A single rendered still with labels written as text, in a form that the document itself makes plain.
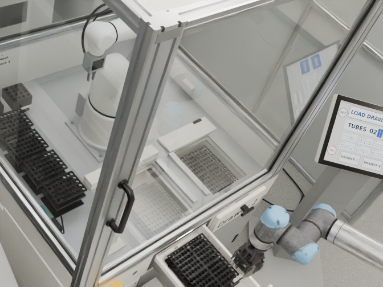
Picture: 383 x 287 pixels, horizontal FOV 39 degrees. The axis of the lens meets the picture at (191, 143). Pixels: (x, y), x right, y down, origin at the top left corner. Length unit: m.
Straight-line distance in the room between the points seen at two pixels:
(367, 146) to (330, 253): 1.13
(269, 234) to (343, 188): 1.14
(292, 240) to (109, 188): 0.63
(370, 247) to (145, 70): 0.96
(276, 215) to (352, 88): 1.81
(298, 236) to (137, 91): 0.80
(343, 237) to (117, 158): 0.81
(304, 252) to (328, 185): 1.12
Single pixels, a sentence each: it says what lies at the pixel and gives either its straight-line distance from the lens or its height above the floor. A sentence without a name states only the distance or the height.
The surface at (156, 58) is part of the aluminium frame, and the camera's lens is 1.00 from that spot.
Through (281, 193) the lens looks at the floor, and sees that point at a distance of 3.59.
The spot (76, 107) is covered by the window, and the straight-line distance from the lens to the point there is 1.28.
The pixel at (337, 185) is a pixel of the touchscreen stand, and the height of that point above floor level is 0.74.
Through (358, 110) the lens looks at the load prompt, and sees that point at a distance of 2.47.
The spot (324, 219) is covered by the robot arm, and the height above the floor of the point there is 1.32.
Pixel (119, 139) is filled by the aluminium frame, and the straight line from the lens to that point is 1.14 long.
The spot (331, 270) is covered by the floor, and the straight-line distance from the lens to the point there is 3.42.
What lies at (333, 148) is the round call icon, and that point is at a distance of 2.45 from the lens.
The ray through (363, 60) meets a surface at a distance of 3.26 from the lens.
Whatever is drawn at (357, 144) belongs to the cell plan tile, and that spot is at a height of 1.06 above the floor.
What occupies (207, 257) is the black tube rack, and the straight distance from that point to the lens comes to 2.00.
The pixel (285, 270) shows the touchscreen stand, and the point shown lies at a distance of 3.21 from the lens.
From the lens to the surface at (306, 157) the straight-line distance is 3.72.
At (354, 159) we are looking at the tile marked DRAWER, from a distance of 2.49.
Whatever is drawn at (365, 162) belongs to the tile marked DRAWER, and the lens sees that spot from 2.52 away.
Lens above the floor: 2.53
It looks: 45 degrees down
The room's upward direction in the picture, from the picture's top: 23 degrees clockwise
